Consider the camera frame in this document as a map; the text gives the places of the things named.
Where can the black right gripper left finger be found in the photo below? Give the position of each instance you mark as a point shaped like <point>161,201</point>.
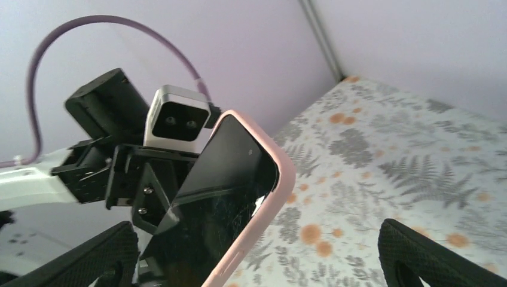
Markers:
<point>113,253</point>

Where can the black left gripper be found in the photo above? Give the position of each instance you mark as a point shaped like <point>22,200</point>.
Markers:
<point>136,173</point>

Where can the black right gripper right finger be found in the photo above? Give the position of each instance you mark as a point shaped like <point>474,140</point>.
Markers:
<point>409,258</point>

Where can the black smartphone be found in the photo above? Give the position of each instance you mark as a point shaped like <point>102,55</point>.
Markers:
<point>207,227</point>

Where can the pink phone case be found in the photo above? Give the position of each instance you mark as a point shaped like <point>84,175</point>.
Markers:
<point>269,206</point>

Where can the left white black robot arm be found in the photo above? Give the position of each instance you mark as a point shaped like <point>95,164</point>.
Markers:
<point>112,113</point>

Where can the floral patterned table mat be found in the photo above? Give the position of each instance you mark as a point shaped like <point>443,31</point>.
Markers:
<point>364,152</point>

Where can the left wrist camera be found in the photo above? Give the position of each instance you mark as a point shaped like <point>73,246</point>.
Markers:
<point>175,119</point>

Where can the aluminium corner post right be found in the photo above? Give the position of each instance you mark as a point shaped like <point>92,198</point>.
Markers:
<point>320,35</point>

